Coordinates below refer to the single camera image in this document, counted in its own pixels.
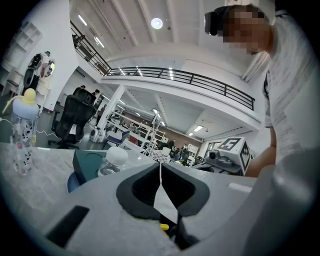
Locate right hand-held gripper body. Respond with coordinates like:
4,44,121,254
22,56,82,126
199,136,253,176

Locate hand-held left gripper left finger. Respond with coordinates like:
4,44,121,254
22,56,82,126
37,162,183,256

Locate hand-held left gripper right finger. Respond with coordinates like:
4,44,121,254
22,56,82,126
161,162,257,251

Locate dark blue drawer box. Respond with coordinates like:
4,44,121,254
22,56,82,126
72,149,118,186

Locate person's right forearm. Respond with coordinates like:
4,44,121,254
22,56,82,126
246,144,278,179

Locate blue plate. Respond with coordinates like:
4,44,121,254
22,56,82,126
66,171,81,194

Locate glass jar white lid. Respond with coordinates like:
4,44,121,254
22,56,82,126
97,146,129,178

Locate blue chair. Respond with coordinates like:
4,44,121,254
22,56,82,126
106,129,131,148

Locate checkered tablecloth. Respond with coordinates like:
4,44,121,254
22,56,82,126
149,149,174,164

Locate white rounded machine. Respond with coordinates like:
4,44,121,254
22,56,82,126
89,126,106,144

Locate white shelf rack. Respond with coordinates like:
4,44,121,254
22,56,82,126
139,109,168,158

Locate black balcony railing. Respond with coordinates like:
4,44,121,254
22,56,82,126
69,21,256,111

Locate person in white shirt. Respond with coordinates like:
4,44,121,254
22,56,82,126
262,9,320,166

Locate black office chair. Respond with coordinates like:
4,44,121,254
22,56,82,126
47,88,98,150

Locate white column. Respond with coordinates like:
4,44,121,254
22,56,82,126
96,84,128,131

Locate clear water bottle yellow cap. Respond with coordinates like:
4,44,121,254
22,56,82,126
1,87,41,176

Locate person's head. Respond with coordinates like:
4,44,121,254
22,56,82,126
222,4,275,55

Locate round ceiling lamp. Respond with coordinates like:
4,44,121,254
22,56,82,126
150,17,164,30

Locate black head-worn camera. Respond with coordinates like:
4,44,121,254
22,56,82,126
204,6,227,37

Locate white wall shelving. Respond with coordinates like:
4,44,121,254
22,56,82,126
4,21,43,83

